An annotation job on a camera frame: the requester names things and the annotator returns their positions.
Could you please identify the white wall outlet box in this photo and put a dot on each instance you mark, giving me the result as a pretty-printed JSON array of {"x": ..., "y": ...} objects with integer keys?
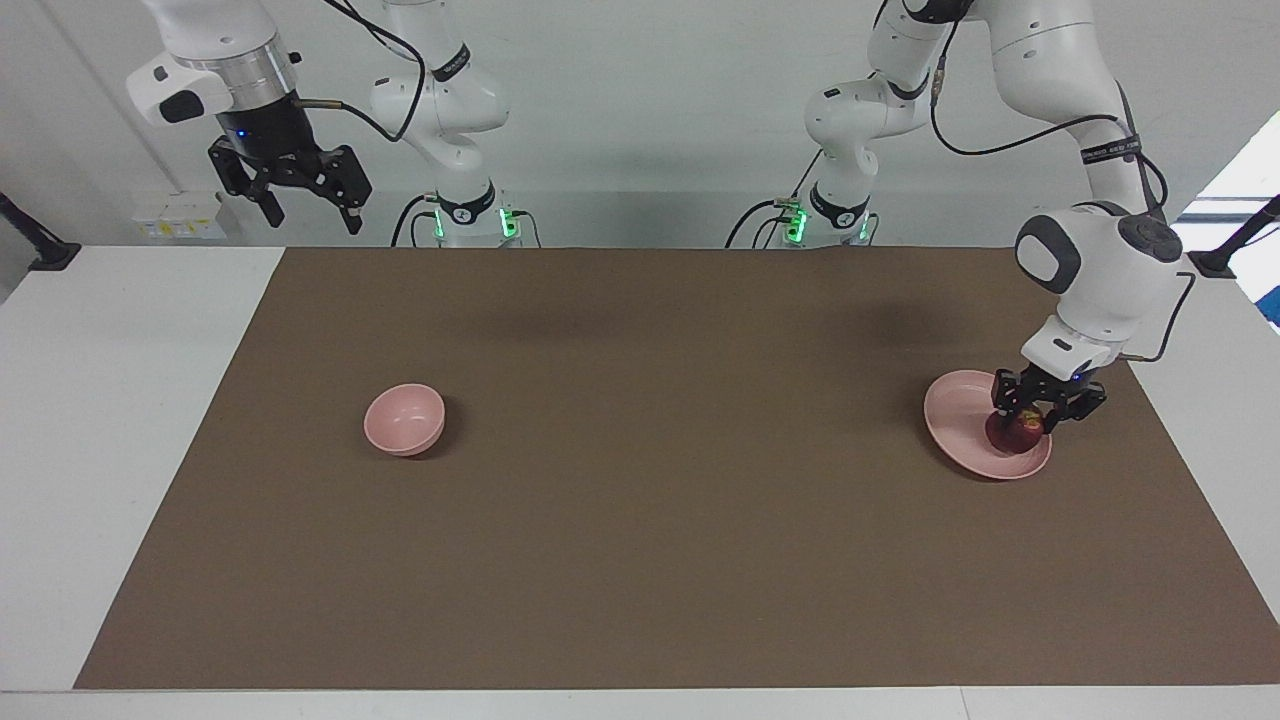
[{"x": 180, "y": 220}]

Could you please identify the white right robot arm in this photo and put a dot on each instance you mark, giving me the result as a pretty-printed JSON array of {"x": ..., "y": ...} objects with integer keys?
[{"x": 215, "y": 30}]

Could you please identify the dark red apple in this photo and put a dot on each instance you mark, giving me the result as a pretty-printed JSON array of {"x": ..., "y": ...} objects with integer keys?
[{"x": 1015, "y": 437}]

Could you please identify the black clamp post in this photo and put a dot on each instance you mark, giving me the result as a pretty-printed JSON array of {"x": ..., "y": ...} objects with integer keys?
[
  {"x": 1215, "y": 262},
  {"x": 40, "y": 252}
]

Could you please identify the pink bowl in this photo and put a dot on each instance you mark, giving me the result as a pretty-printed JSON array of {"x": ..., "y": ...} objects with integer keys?
[{"x": 405, "y": 420}]

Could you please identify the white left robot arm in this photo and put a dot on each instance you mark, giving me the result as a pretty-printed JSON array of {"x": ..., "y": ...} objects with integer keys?
[{"x": 1100, "y": 270}]

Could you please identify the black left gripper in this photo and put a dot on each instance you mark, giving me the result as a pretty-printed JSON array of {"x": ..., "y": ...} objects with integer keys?
[{"x": 1060, "y": 388}]

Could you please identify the pink round plate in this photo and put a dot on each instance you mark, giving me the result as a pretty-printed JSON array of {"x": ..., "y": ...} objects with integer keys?
[{"x": 960, "y": 410}]

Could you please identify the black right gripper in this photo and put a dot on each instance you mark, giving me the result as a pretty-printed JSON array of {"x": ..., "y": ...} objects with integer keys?
[{"x": 265, "y": 135}]

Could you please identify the blue object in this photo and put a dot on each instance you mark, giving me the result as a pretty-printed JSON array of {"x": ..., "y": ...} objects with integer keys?
[{"x": 1273, "y": 305}]

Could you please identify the brown table mat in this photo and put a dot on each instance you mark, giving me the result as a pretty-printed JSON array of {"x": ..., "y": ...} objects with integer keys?
[{"x": 650, "y": 500}]

